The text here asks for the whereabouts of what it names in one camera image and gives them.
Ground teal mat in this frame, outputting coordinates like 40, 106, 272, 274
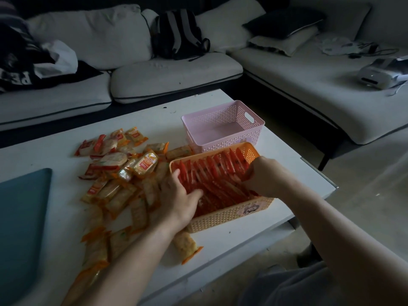
0, 168, 52, 306

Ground pile of orange snack packets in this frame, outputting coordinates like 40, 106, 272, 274
62, 127, 204, 306

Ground person's right forearm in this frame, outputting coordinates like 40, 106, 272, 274
280, 175, 408, 306

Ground white hand fan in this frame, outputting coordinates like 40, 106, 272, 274
320, 36, 362, 56

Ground light throw pillow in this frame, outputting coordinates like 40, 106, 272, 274
248, 26, 319, 57

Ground dark throw pillow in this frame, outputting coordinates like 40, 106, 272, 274
242, 6, 326, 40

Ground white sofa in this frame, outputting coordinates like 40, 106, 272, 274
0, 0, 408, 171

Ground large white back cushion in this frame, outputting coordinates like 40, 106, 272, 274
27, 4, 154, 71

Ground person's right hand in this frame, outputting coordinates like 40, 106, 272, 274
245, 156, 296, 199

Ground orange woven plastic basket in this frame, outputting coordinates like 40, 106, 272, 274
169, 142, 274, 234

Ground pink woven plastic basket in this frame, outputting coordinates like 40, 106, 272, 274
181, 100, 265, 154

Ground person's grey trousers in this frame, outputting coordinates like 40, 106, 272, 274
237, 261, 362, 306

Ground white projector device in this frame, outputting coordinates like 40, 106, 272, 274
356, 55, 408, 90

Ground white plastic bag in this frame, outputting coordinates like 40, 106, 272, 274
33, 40, 78, 79

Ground black backpack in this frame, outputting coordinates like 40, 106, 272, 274
151, 9, 211, 62

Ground person's left forearm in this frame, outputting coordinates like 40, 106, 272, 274
62, 220, 183, 306

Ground row of red snack packets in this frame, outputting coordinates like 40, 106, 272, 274
172, 148, 260, 218

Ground black cable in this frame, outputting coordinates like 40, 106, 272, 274
347, 42, 400, 59

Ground person's left hand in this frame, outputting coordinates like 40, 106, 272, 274
149, 169, 204, 234

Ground black printed clothing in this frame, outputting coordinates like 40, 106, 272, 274
0, 0, 103, 93

